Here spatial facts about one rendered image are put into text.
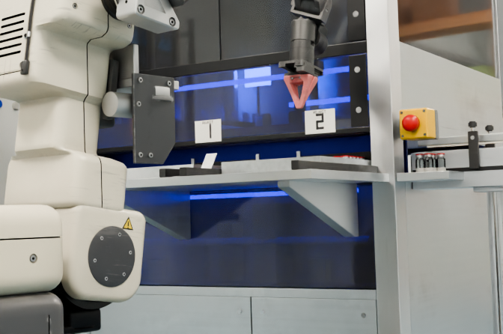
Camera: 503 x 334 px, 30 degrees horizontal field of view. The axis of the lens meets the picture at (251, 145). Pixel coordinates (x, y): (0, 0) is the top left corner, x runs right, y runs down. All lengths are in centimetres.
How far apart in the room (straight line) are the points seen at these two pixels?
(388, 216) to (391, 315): 24
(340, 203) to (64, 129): 82
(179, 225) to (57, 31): 100
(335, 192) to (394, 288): 27
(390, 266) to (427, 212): 24
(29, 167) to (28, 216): 38
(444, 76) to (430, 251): 51
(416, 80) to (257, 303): 71
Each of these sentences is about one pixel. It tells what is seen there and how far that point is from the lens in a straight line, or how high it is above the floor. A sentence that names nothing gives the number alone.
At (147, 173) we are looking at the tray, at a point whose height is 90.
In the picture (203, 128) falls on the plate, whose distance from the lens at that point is 252.
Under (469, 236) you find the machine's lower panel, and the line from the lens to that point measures 275.
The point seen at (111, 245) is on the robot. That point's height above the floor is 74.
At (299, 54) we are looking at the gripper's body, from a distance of 212.
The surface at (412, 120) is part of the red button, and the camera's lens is 220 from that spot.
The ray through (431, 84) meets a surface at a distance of 253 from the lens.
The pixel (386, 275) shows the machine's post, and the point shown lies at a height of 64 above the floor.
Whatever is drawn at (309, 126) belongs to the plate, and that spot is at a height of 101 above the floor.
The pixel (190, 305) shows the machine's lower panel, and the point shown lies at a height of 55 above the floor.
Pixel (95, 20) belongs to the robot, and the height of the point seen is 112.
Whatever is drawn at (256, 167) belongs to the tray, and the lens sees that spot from 212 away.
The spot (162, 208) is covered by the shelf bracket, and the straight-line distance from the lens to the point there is 244.
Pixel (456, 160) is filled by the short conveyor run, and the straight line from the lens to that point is 231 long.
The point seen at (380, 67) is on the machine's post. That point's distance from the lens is 229.
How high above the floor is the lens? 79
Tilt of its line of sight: 4 degrees up
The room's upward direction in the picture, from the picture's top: 2 degrees counter-clockwise
